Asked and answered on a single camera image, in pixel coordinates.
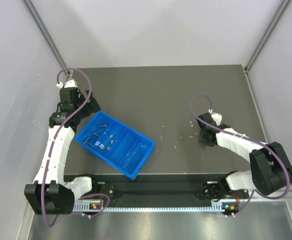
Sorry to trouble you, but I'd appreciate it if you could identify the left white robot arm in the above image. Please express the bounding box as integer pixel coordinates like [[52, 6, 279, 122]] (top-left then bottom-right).
[[24, 79, 101, 215]]

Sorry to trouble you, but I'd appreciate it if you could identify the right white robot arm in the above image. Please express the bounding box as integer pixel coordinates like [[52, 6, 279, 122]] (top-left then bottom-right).
[[197, 112, 292, 196]]

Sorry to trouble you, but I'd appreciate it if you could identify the blue compartment bin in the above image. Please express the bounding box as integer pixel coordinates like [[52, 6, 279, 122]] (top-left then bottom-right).
[[75, 111, 155, 180]]

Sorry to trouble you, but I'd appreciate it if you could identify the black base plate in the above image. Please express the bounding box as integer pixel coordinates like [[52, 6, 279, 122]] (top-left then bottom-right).
[[93, 182, 224, 200]]

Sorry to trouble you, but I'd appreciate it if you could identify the slotted cable duct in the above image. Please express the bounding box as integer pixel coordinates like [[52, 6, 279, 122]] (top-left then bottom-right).
[[72, 199, 239, 215]]

